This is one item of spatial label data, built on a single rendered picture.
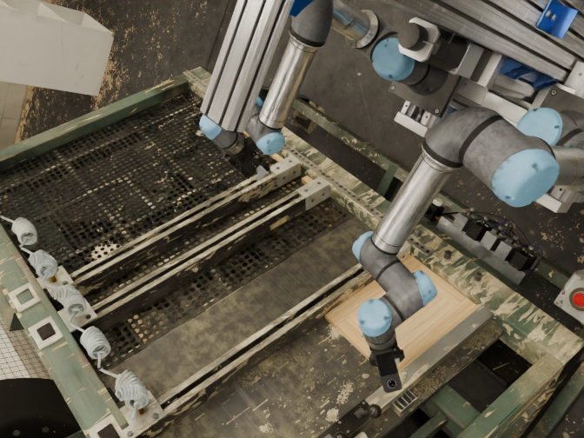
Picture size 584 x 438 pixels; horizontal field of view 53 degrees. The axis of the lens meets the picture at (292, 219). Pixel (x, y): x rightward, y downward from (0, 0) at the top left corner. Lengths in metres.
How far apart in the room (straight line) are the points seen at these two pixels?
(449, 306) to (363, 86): 1.74
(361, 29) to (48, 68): 3.95
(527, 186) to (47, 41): 4.64
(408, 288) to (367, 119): 2.13
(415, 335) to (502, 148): 0.94
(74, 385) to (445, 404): 1.09
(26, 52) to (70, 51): 0.36
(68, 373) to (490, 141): 1.35
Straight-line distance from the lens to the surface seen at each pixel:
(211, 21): 4.51
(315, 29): 1.50
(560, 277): 2.70
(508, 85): 1.77
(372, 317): 1.32
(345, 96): 3.51
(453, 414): 1.89
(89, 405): 1.83
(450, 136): 1.20
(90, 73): 5.61
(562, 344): 2.01
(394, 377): 1.50
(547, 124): 1.56
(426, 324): 1.98
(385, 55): 1.82
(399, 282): 1.37
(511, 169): 1.14
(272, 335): 1.87
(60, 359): 1.94
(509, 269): 2.16
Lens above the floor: 2.73
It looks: 47 degrees down
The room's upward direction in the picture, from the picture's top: 91 degrees counter-clockwise
